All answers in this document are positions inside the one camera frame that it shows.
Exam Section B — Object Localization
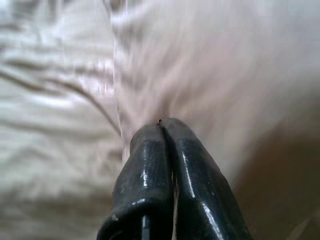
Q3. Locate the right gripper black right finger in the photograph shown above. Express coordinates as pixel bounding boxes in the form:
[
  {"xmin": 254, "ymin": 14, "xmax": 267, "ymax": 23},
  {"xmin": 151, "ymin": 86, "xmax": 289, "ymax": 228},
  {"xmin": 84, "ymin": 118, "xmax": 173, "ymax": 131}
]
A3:
[{"xmin": 162, "ymin": 117, "xmax": 253, "ymax": 240}]

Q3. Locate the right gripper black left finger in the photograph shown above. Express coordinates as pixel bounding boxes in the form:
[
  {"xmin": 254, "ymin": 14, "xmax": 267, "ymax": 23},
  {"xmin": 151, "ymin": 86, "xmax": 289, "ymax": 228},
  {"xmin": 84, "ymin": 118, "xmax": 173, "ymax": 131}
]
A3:
[{"xmin": 96, "ymin": 122, "xmax": 176, "ymax": 240}]

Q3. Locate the pink cartoon print blanket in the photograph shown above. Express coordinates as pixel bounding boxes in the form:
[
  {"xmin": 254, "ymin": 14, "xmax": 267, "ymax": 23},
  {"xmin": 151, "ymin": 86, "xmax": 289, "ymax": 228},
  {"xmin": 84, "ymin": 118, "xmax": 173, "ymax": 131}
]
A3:
[{"xmin": 109, "ymin": 0, "xmax": 320, "ymax": 191}]

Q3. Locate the beige floral bedsheet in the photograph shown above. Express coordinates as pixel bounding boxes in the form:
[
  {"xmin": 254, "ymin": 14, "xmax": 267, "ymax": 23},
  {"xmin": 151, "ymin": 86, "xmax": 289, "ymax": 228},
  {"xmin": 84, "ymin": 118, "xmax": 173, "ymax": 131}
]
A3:
[{"xmin": 0, "ymin": 0, "xmax": 126, "ymax": 240}]

